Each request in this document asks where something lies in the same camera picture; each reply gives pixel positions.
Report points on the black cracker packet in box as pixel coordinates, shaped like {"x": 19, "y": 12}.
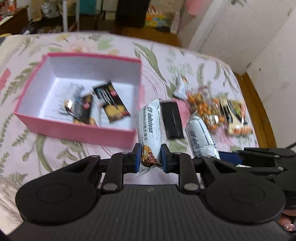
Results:
{"x": 110, "y": 102}

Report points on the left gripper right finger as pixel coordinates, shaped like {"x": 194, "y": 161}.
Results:
{"x": 181, "y": 164}

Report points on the white folding side table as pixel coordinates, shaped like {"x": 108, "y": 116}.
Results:
{"x": 76, "y": 24}

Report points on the floral bed sheet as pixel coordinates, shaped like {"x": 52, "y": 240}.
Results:
{"x": 26, "y": 155}

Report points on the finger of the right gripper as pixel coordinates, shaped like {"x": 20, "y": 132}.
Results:
{"x": 260, "y": 158}
{"x": 261, "y": 171}

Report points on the colourful gift bag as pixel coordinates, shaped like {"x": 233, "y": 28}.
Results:
{"x": 154, "y": 18}

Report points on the black flat snack packet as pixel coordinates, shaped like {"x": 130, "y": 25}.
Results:
{"x": 172, "y": 120}

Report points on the white SF delicious snack bar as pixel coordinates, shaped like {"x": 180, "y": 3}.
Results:
{"x": 149, "y": 136}

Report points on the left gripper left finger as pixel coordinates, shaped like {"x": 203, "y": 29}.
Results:
{"x": 119, "y": 164}

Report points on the clear bag of coated peanuts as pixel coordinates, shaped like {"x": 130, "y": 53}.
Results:
{"x": 204, "y": 105}

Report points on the teal bag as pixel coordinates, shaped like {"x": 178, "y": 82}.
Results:
{"x": 88, "y": 7}

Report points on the black suitcase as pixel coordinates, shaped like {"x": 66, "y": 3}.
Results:
{"x": 131, "y": 13}

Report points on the white door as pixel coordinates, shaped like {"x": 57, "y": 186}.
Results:
{"x": 236, "y": 32}

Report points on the black cracker packet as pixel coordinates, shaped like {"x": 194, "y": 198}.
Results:
{"x": 110, "y": 102}
{"x": 80, "y": 106}

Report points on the beige noodle snack bag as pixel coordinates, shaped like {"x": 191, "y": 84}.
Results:
{"x": 235, "y": 114}

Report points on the small white snack bar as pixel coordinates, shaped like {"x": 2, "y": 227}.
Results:
{"x": 181, "y": 89}

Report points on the dark wooden nightstand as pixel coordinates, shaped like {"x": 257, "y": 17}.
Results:
{"x": 16, "y": 23}

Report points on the pink hanging bag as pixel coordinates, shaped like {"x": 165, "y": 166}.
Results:
{"x": 194, "y": 7}

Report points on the person's right hand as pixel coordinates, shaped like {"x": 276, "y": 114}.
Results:
{"x": 286, "y": 218}

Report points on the pink cardboard box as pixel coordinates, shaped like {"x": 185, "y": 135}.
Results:
{"x": 42, "y": 99}

